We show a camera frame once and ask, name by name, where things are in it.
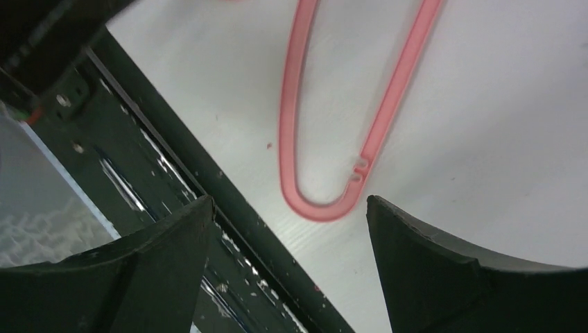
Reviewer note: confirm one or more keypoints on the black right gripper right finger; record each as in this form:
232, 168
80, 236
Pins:
433, 281

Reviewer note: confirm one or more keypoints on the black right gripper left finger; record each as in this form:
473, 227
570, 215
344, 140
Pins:
147, 281

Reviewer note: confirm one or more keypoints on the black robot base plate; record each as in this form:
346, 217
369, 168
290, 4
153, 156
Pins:
127, 149

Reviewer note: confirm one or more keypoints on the pink plastic hanger lowest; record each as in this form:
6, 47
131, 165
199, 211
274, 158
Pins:
407, 62

